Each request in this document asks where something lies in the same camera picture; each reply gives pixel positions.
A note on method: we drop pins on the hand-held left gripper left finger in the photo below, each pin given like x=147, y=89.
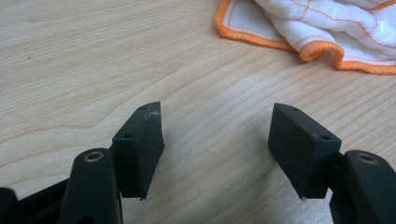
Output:
x=137, y=161

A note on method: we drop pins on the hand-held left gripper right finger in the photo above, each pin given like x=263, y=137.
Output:
x=302, y=152

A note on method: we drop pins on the white cloth with orange trim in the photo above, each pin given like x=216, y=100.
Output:
x=323, y=21

